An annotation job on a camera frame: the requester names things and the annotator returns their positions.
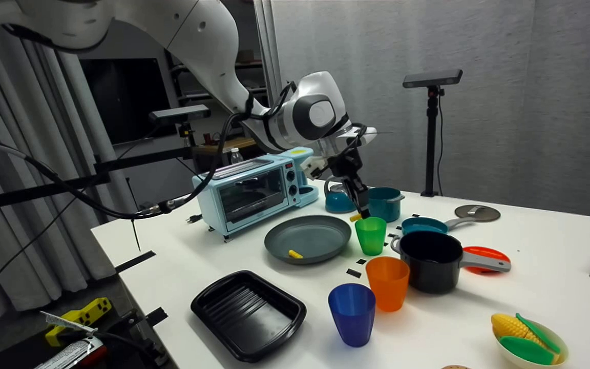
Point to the black camera on stand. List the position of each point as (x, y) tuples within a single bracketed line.
[(435, 84)]

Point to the blue plastic cup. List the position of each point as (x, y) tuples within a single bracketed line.
[(354, 313)]

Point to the teal toy kettle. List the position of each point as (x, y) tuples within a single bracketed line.
[(336, 200)]

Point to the yellow handled tool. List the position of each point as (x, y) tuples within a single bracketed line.
[(89, 316)]

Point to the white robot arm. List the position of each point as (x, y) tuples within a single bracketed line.
[(204, 37)]

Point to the grey round plate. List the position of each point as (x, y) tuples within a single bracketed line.
[(317, 237)]

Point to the green plastic cup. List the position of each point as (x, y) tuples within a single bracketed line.
[(372, 234)]

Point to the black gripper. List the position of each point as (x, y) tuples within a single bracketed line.
[(347, 165)]

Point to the small teal frying pan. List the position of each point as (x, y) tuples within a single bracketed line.
[(430, 224)]

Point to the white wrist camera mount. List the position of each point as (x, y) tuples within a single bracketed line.
[(354, 135)]

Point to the grey metal pot lid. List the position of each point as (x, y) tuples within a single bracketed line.
[(482, 213)]

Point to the black saucepan grey handle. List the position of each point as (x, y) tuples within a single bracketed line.
[(437, 259)]

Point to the black baking tray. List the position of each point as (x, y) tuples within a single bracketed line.
[(251, 316)]

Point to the orange plastic cup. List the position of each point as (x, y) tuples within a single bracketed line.
[(388, 280)]

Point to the bowl with toy corn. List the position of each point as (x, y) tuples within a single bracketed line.
[(527, 343)]

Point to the teal pot with handles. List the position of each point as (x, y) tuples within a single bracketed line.
[(383, 201)]

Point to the light blue toy toaster oven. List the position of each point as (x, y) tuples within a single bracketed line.
[(251, 192)]

